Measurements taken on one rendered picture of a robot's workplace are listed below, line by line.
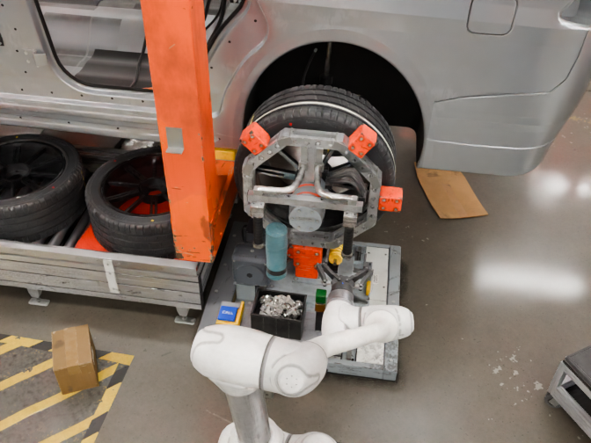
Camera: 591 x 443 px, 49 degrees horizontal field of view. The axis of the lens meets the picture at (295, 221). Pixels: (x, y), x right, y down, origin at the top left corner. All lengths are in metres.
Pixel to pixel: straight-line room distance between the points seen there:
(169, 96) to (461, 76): 1.16
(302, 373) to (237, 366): 0.16
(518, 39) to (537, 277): 1.47
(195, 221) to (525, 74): 1.42
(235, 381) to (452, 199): 2.67
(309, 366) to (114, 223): 1.72
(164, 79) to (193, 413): 1.43
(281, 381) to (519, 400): 1.77
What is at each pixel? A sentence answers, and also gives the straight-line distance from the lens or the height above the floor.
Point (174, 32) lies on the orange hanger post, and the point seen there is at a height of 1.54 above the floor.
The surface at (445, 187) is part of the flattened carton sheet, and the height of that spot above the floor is 0.01.
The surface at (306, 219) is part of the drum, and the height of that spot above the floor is 0.85.
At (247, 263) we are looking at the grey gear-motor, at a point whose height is 0.38.
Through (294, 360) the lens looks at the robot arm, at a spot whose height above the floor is 1.24.
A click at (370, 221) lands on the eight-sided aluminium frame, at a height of 0.76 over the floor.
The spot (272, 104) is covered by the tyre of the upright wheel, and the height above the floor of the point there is 1.12.
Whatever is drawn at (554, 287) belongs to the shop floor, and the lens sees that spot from 3.64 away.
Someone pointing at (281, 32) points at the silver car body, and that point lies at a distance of 2.66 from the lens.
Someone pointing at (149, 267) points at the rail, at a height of 0.36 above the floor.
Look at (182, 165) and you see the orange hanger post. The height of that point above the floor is 1.02.
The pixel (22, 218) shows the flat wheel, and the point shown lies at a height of 0.43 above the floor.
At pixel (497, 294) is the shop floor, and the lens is 3.50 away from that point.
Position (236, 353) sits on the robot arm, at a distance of 1.54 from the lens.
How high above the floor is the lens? 2.43
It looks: 41 degrees down
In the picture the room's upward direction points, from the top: 1 degrees clockwise
